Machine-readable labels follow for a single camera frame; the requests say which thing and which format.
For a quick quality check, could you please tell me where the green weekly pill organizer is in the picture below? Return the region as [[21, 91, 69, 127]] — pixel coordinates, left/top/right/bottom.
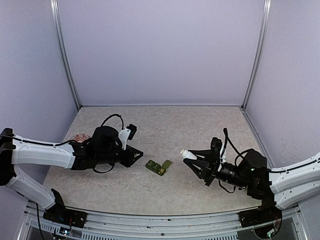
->
[[145, 160, 172, 176]]

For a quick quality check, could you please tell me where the red patterned bowl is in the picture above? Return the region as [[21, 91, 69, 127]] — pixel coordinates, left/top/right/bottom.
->
[[70, 133, 90, 143]]

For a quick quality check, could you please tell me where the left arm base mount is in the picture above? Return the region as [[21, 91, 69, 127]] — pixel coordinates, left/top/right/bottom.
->
[[43, 188, 87, 229]]

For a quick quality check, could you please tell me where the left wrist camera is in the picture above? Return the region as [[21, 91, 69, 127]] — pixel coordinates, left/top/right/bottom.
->
[[118, 124, 137, 150]]

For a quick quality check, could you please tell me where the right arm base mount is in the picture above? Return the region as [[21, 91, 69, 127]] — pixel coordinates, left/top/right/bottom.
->
[[238, 197, 283, 228]]

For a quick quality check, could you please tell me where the left camera cable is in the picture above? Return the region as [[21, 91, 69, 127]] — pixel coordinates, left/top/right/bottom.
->
[[100, 114, 125, 132]]

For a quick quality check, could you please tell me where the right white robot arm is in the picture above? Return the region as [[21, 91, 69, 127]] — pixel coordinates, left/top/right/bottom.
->
[[180, 148, 320, 222]]

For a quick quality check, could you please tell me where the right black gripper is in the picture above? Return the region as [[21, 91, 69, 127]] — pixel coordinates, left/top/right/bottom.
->
[[184, 150, 251, 190]]

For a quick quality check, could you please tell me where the aluminium corner post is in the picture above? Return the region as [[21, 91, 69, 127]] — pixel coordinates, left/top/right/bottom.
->
[[241, 0, 272, 112], [50, 0, 82, 112]]

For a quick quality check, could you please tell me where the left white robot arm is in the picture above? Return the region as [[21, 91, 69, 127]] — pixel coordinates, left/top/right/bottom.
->
[[0, 124, 144, 223]]

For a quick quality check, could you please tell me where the small white pill bottle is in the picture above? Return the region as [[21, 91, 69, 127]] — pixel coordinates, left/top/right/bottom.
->
[[180, 149, 197, 160]]

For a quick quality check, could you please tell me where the right aluminium corner post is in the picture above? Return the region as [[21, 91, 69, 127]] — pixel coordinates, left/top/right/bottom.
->
[[241, 0, 272, 112]]

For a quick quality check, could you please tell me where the left aluminium corner post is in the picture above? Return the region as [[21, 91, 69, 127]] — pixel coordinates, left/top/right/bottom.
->
[[50, 0, 82, 112]]

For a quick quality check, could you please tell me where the aluminium front rail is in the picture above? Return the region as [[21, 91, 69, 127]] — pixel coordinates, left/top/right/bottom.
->
[[17, 199, 308, 240]]

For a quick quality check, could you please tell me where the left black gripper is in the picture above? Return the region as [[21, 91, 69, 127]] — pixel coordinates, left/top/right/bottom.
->
[[96, 145, 143, 168]]

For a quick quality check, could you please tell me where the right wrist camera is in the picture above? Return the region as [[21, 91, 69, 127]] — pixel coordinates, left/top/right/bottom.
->
[[210, 137, 226, 165]]

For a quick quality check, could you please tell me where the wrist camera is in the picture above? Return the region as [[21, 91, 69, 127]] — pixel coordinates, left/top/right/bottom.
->
[[210, 137, 226, 165], [118, 124, 137, 150]]

